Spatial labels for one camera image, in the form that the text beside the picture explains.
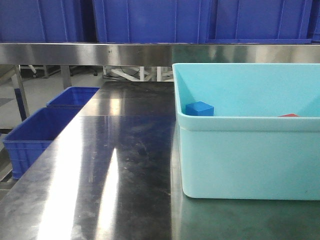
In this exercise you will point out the stainless steel upper shelf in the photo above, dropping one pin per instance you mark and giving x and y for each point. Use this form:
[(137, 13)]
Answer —
[(154, 55)]

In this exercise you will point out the blue cube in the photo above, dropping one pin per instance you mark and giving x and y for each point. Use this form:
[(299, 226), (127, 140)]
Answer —
[(199, 108)]

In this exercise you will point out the middle blue crate on shelf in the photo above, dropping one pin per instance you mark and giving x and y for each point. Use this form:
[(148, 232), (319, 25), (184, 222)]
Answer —
[(152, 21)]

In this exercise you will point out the left blue crate on shelf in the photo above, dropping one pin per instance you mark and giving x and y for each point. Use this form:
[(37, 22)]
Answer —
[(41, 21)]

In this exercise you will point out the blue crate on shelf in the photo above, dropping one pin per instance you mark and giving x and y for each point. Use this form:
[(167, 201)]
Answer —
[(259, 22), (152, 21), (41, 21)]

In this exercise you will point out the red cube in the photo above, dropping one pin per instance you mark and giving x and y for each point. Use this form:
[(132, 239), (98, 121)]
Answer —
[(289, 115)]

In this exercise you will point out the right blue crate on shelf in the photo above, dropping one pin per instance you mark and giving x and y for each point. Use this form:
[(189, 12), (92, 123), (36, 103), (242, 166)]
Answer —
[(259, 22)]

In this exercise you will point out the blue floor-side crate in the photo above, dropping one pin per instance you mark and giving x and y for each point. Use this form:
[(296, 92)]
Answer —
[(26, 142), (72, 97)]

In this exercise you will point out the near blue floor-side crate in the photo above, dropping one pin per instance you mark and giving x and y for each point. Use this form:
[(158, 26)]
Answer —
[(26, 142)]

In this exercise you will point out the light cyan plastic tub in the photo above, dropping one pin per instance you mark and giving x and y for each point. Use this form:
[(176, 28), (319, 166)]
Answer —
[(245, 151)]

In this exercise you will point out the far blue floor-side crate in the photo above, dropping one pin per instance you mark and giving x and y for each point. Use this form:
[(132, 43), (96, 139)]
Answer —
[(72, 97)]

